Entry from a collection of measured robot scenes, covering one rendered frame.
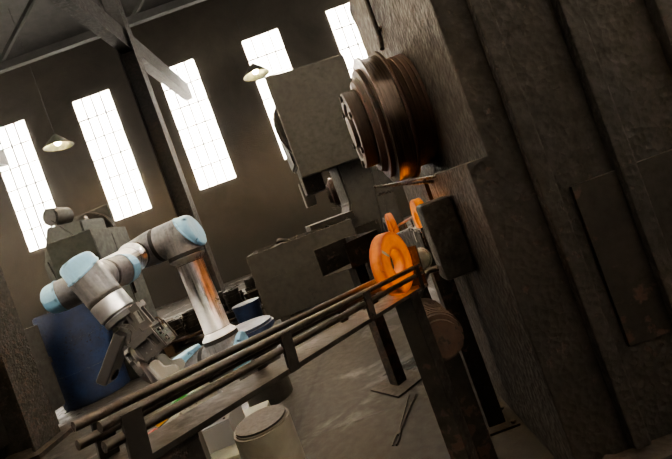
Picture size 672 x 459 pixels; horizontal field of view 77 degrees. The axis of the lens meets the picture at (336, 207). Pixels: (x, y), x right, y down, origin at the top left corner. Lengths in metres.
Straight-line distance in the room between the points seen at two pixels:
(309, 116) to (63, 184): 10.23
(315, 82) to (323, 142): 0.59
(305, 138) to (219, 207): 7.97
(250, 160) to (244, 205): 1.23
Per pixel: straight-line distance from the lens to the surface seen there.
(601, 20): 1.33
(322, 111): 4.23
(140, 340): 1.01
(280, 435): 0.96
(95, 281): 1.03
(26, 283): 14.31
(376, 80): 1.39
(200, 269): 1.45
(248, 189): 11.76
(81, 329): 4.54
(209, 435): 1.54
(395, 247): 1.06
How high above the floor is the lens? 0.88
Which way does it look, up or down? level
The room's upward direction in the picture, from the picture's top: 20 degrees counter-clockwise
